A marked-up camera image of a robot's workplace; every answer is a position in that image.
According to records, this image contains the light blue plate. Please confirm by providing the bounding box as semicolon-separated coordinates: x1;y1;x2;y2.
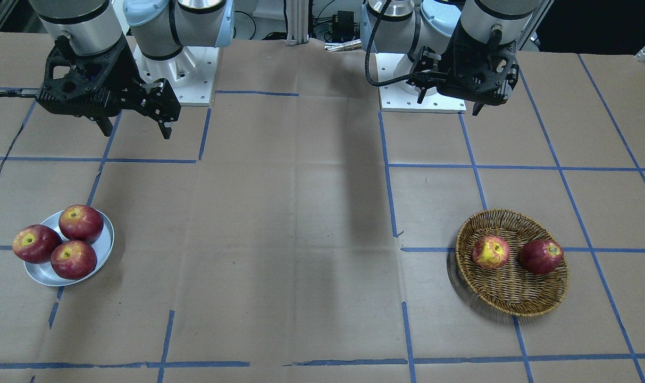
23;211;115;287

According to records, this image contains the red apple plate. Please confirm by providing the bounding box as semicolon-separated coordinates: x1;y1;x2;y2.
58;204;104;243
50;240;98;280
12;224;63;264

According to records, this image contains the red apple plate back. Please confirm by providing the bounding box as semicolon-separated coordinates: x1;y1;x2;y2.
58;204;104;243

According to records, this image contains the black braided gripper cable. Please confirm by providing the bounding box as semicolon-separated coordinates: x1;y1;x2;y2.
365;0;414;87

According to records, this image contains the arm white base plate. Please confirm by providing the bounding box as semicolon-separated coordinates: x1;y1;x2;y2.
375;53;466;113
133;46;220;106

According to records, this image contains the dark red apple basket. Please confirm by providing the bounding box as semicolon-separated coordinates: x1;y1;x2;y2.
518;239;564;274

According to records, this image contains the brown wicker basket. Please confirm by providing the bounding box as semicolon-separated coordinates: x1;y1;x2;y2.
454;209;569;318

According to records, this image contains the red apple plate front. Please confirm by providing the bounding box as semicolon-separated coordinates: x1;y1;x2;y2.
50;240;98;280

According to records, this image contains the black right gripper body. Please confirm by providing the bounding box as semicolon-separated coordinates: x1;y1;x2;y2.
36;36;181;124

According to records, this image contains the red yellow apple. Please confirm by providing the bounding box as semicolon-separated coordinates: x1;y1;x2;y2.
471;235;511;270

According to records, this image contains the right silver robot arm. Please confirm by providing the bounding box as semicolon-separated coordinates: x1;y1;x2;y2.
30;1;234;139

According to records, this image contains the aluminium frame post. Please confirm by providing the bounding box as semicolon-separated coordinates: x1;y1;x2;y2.
283;1;312;46

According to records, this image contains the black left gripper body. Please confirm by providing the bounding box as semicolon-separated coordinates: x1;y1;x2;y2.
408;24;520;106

